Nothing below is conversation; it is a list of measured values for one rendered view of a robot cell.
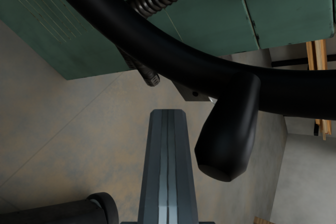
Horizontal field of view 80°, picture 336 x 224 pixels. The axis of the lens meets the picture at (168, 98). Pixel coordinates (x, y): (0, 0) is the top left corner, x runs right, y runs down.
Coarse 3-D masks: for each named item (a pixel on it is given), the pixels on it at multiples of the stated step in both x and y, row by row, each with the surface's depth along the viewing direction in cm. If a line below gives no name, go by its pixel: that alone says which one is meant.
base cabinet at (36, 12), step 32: (0, 0) 54; (32, 0) 47; (64, 0) 42; (192, 0) 30; (224, 0) 28; (32, 32) 60; (64, 32) 52; (96, 32) 46; (192, 32) 34; (224, 32) 31; (64, 64) 68; (96, 64) 57
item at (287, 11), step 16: (256, 0) 26; (272, 0) 25; (288, 0) 24; (304, 0) 23; (320, 0) 23; (256, 16) 27; (272, 16) 26; (288, 16) 26; (304, 16) 25; (320, 16) 24; (256, 32) 29; (272, 32) 28; (288, 32) 27; (304, 32) 26; (320, 32) 25
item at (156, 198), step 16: (160, 112) 10; (160, 128) 9; (160, 144) 8; (144, 160) 8; (160, 160) 8; (144, 176) 7; (160, 176) 7; (144, 192) 6; (160, 192) 6; (144, 208) 6; (160, 208) 6
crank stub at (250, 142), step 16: (240, 80) 11; (256, 80) 11; (224, 96) 10; (240, 96) 10; (256, 96) 10; (224, 112) 9; (240, 112) 9; (256, 112) 10; (208, 128) 9; (224, 128) 9; (240, 128) 9; (208, 144) 9; (224, 144) 8; (240, 144) 8; (208, 160) 8; (224, 160) 8; (240, 160) 8; (224, 176) 8
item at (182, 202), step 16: (176, 112) 10; (176, 128) 9; (176, 144) 8; (176, 160) 8; (176, 176) 7; (192, 176) 7; (176, 192) 6; (192, 192) 7; (176, 208) 6; (192, 208) 6
